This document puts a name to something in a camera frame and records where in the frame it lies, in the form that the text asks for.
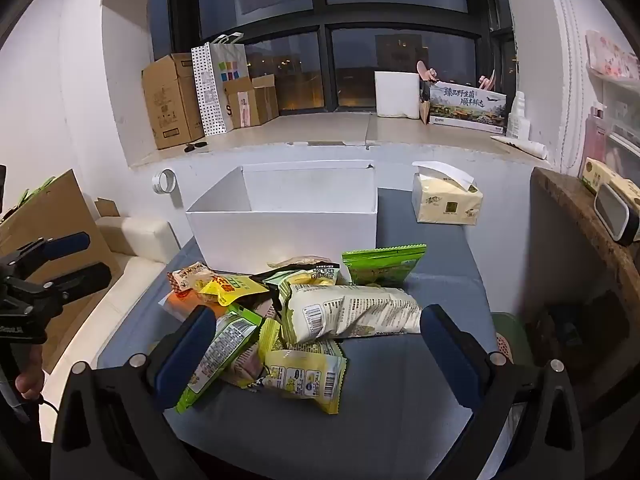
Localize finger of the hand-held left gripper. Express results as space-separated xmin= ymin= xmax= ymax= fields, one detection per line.
xmin=0 ymin=232 xmax=91 ymax=274
xmin=34 ymin=262 xmax=112 ymax=307

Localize white plastic bottles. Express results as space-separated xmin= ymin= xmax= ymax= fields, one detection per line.
xmin=507 ymin=90 xmax=532 ymax=140

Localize yellow green tissue pack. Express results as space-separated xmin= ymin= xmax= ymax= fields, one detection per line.
xmin=581 ymin=157 xmax=630 ymax=196

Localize tan printed snack bag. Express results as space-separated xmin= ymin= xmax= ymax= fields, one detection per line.
xmin=167 ymin=262 xmax=217 ymax=294

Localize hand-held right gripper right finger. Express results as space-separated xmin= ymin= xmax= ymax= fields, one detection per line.
xmin=420 ymin=304 xmax=586 ymax=480

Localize person's left hand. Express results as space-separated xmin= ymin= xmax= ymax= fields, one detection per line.
xmin=15 ymin=346 xmax=47 ymax=402

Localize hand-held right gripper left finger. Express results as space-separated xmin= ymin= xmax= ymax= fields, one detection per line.
xmin=50 ymin=305 xmax=218 ymax=480

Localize large brown cardboard box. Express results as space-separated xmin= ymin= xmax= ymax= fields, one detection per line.
xmin=141 ymin=53 xmax=205 ymax=150

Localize small open cardboard box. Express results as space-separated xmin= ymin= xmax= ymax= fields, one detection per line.
xmin=250 ymin=74 xmax=280 ymax=123

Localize brown wooden side table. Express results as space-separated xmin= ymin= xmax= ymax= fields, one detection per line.
xmin=529 ymin=166 xmax=640 ymax=341

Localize cream tissue box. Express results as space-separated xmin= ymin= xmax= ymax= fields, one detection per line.
xmin=412 ymin=161 xmax=484 ymax=226

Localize white container on sill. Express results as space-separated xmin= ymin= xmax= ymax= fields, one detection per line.
xmin=374 ymin=71 xmax=420 ymax=119

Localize flat brown cardboard sheet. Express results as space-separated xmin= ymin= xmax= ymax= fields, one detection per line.
xmin=0 ymin=169 xmax=121 ymax=373

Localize dotted white paper bag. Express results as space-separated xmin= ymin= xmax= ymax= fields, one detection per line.
xmin=191 ymin=33 xmax=249 ymax=136

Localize green waste bin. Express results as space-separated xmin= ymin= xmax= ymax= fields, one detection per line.
xmin=491 ymin=311 xmax=527 ymax=363

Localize white desk clock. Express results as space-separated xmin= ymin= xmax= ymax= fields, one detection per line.
xmin=592 ymin=181 xmax=640 ymax=247

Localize printed landscape gift box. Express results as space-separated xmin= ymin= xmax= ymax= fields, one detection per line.
xmin=428 ymin=81 xmax=507 ymax=134

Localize small box with pink label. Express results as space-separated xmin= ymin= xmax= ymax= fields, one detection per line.
xmin=223 ymin=77 xmax=262 ymax=131

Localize white storage box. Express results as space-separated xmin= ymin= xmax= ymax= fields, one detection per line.
xmin=185 ymin=160 xmax=379 ymax=274

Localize green pea snack bag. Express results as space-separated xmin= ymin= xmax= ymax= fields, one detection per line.
xmin=342 ymin=244 xmax=428 ymax=287

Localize white wall shelf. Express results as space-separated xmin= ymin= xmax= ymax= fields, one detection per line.
xmin=584 ymin=62 xmax=640 ymax=181

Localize orange snack bag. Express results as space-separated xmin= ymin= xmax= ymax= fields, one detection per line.
xmin=166 ymin=290 xmax=203 ymax=317

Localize cream cushioned stool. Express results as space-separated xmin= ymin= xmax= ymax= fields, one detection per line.
xmin=95 ymin=216 xmax=174 ymax=264

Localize dark window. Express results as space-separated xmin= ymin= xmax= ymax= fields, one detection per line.
xmin=149 ymin=0 xmax=517 ymax=115

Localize white tube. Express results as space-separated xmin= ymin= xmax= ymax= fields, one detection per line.
xmin=491 ymin=134 xmax=547 ymax=159

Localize pink packet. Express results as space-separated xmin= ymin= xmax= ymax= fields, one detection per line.
xmin=589 ymin=104 xmax=609 ymax=172

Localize pink floral pack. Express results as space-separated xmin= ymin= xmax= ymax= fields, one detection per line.
xmin=585 ymin=29 xmax=640 ymax=81

